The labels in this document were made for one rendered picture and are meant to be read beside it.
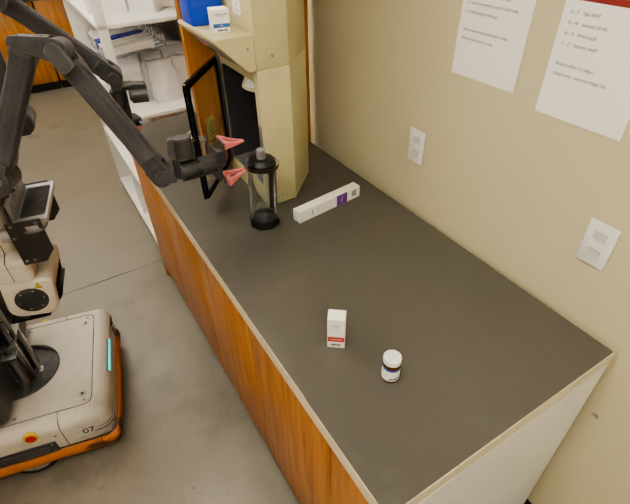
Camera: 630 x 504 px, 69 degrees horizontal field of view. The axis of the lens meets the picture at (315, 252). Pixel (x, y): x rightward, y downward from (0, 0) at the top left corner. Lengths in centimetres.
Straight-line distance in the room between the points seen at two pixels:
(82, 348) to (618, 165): 204
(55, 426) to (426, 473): 148
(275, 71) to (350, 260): 61
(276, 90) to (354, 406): 96
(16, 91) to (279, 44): 70
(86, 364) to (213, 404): 57
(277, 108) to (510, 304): 91
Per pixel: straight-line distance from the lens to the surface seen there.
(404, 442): 103
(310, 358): 113
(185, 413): 225
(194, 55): 178
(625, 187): 119
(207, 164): 138
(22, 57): 136
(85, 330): 234
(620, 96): 116
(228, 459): 209
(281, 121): 154
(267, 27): 145
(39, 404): 216
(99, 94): 134
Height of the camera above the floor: 183
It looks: 39 degrees down
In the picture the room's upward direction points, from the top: 1 degrees counter-clockwise
